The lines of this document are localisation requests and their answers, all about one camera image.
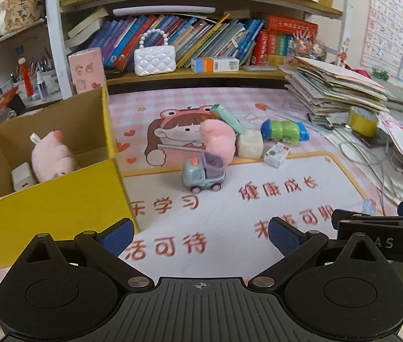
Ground pink plush pig toy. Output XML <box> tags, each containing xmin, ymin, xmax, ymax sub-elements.
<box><xmin>30</xmin><ymin>130</ymin><xmax>78</xmax><ymax>183</ymax></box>

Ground white power adapter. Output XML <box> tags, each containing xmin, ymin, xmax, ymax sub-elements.
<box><xmin>11</xmin><ymin>162</ymin><xmax>37</xmax><ymax>192</ymax></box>

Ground green blue caterpillar toy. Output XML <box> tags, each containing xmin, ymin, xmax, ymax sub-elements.
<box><xmin>260</xmin><ymin>119</ymin><xmax>310</xmax><ymax>145</ymax></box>

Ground yellow cardboard box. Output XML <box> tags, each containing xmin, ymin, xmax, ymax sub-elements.
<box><xmin>0</xmin><ymin>88</ymin><xmax>135</xmax><ymax>268</ymax></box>

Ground small white red box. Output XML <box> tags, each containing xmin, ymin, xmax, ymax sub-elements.
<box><xmin>263</xmin><ymin>142</ymin><xmax>290</xmax><ymax>168</ymax></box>

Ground white squishy cube toy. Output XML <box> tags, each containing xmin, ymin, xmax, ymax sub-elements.
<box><xmin>236</xmin><ymin>129</ymin><xmax>264</xmax><ymax>160</ymax></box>

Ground grey purple toy truck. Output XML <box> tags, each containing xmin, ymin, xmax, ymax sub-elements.
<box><xmin>181</xmin><ymin>150</ymin><xmax>226</xmax><ymax>194</ymax></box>

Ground pink checkered cartoon table mat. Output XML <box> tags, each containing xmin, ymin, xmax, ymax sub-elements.
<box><xmin>0</xmin><ymin>86</ymin><xmax>403</xmax><ymax>293</ymax></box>

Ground yellow tape roll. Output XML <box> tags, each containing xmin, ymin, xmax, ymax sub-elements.
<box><xmin>348</xmin><ymin>107</ymin><xmax>378</xmax><ymax>137</ymax></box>

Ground pink fluffy plush ball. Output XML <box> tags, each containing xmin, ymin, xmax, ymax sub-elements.
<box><xmin>200</xmin><ymin>119</ymin><xmax>236</xmax><ymax>165</ymax></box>

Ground stack of paper booklets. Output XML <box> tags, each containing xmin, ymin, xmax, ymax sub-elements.
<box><xmin>279</xmin><ymin>57</ymin><xmax>392</xmax><ymax>127</ymax></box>

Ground pink cartoon cylinder holder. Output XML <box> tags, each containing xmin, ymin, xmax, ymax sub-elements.
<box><xmin>68</xmin><ymin>47</ymin><xmax>106</xmax><ymax>94</ymax></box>

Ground white quilted pearl handbag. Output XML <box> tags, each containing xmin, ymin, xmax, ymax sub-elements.
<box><xmin>134</xmin><ymin>28</ymin><xmax>177</xmax><ymax>76</ymax></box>

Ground red dictionary books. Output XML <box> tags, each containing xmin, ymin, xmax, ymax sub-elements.
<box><xmin>250</xmin><ymin>13</ymin><xmax>318</xmax><ymax>66</ymax></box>

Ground orange blue white carton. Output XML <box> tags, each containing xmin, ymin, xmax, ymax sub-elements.
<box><xmin>191</xmin><ymin>56</ymin><xmax>239</xmax><ymax>73</ymax></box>

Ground white side shelf unit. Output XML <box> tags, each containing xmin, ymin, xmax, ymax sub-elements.
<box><xmin>0</xmin><ymin>0</ymin><xmax>74</xmax><ymax>107</ymax></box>

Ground row of colourful books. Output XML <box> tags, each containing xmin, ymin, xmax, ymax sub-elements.
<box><xmin>87</xmin><ymin>14</ymin><xmax>264</xmax><ymax>72</ymax></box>

